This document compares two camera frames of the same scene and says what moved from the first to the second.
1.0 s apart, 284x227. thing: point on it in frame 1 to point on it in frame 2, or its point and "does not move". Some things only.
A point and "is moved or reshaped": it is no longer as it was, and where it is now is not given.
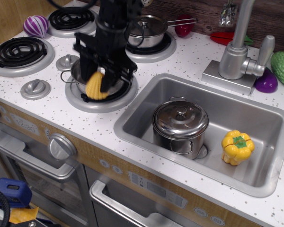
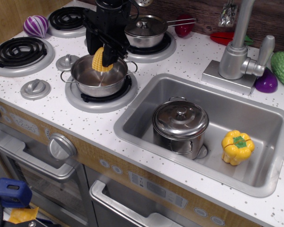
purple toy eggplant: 267,83 does not move
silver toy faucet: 235,70 does not move
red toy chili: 226,38 does not move
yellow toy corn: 93,87 is moved or reshaped
